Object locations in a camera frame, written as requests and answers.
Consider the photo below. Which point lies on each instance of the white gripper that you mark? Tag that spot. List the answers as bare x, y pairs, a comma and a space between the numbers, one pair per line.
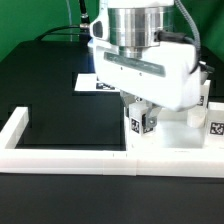
162, 76

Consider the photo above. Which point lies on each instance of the white square tabletop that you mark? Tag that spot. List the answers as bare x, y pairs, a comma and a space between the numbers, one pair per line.
171, 131

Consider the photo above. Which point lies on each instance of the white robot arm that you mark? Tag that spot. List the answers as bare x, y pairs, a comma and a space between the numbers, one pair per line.
136, 51

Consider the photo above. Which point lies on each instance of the white marker sheet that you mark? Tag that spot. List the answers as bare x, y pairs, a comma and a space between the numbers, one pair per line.
90, 83

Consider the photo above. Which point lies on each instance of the white U-shaped fence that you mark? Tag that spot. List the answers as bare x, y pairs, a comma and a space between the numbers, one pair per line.
161, 162

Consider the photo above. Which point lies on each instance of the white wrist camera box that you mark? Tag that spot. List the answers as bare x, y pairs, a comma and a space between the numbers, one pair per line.
99, 28

